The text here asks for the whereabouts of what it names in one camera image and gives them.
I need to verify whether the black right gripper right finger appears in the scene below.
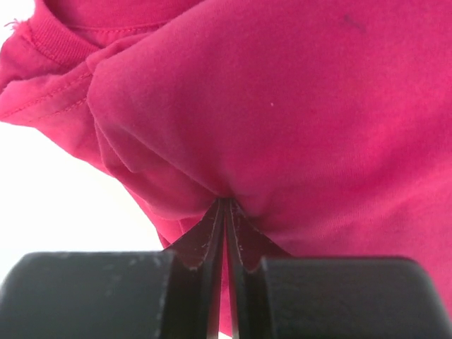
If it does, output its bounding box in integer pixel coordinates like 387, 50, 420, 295
225, 199, 292, 338

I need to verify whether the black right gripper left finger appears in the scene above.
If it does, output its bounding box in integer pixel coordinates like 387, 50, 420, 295
164, 200, 224, 338

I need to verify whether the pink t shirt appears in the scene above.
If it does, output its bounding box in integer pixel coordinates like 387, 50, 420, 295
1, 1, 451, 338

